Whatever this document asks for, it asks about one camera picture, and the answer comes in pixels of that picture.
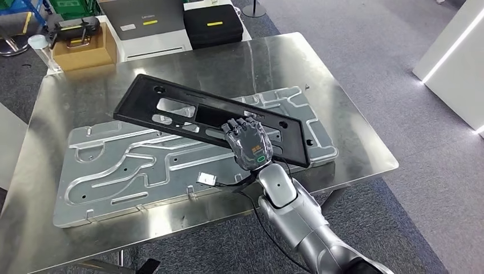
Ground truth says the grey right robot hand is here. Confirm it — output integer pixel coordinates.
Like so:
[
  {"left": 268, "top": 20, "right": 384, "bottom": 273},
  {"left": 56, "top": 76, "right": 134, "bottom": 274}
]
[{"left": 220, "top": 116, "right": 275, "bottom": 172}]

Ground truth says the black plastic bracket part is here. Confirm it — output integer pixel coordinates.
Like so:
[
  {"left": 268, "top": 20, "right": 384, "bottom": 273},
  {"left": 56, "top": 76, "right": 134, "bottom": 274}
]
[{"left": 112, "top": 73, "right": 312, "bottom": 170}]

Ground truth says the steel workbench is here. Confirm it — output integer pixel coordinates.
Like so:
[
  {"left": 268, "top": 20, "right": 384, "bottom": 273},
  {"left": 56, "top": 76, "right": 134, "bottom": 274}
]
[{"left": 0, "top": 31, "right": 400, "bottom": 274}]

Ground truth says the black carrying case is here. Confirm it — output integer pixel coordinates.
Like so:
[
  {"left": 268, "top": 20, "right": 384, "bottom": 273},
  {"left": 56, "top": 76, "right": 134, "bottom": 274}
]
[{"left": 183, "top": 4, "right": 245, "bottom": 51}]

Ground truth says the black stanchion base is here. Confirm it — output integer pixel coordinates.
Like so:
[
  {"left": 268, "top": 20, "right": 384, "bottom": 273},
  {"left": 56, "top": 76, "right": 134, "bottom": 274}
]
[{"left": 241, "top": 0, "right": 268, "bottom": 19}]

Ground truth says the grey stamped metal panel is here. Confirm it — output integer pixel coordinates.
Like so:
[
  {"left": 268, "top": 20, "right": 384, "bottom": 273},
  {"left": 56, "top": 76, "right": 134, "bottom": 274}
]
[{"left": 52, "top": 86, "right": 340, "bottom": 229}]

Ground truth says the grey laptop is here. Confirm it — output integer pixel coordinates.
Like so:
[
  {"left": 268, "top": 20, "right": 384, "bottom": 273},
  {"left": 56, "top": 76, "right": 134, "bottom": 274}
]
[{"left": 98, "top": 0, "right": 187, "bottom": 42}]

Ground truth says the cardboard box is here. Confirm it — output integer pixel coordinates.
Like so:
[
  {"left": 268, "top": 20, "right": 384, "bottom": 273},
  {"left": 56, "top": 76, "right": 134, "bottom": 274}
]
[{"left": 50, "top": 21, "right": 119, "bottom": 73}]

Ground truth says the black device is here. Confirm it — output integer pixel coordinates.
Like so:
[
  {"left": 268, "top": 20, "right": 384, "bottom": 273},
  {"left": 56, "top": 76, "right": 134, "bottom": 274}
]
[{"left": 46, "top": 15, "right": 102, "bottom": 50}]

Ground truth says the white lit display counter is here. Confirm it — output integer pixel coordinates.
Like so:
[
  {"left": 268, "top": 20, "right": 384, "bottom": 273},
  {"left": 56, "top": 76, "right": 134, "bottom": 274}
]
[{"left": 412, "top": 0, "right": 484, "bottom": 139}]

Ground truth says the green crate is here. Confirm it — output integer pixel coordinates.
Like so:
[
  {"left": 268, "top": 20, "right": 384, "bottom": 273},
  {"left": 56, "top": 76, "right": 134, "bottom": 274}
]
[{"left": 49, "top": 0, "right": 103, "bottom": 21}]

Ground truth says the pale grey board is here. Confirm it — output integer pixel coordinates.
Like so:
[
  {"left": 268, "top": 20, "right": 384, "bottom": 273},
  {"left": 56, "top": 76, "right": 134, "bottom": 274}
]
[{"left": 0, "top": 102, "right": 30, "bottom": 192}]

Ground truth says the chrome round base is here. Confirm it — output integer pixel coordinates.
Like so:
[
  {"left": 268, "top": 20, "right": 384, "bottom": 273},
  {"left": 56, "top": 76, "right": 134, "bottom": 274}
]
[{"left": 0, "top": 26, "right": 30, "bottom": 58}]

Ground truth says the blue metal rack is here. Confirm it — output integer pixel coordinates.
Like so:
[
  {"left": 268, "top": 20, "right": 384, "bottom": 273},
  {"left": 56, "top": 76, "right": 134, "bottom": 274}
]
[{"left": 0, "top": 0, "right": 54, "bottom": 27}]

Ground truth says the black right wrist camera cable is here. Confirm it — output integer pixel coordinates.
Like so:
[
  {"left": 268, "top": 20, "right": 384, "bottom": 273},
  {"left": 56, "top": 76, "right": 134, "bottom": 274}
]
[{"left": 215, "top": 159, "right": 313, "bottom": 274}]

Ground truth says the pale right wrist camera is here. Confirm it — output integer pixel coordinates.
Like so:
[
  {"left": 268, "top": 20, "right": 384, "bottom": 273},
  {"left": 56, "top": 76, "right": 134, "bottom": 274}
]
[{"left": 197, "top": 171, "right": 262, "bottom": 195}]

